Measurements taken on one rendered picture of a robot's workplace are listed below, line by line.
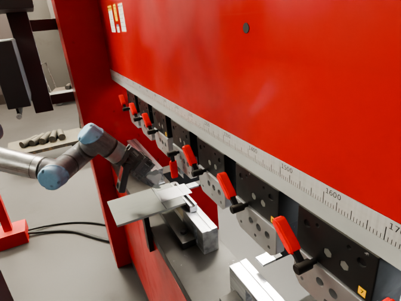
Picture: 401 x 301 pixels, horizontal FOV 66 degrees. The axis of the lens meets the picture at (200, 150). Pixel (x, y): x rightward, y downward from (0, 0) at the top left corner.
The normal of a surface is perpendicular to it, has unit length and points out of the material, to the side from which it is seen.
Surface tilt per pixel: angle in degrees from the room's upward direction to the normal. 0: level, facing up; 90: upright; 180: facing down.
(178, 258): 0
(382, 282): 90
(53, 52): 90
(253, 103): 90
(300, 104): 90
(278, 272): 0
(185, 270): 0
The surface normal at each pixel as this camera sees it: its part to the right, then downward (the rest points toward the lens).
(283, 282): -0.07, -0.91
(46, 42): 0.26, 0.37
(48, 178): -0.15, 0.41
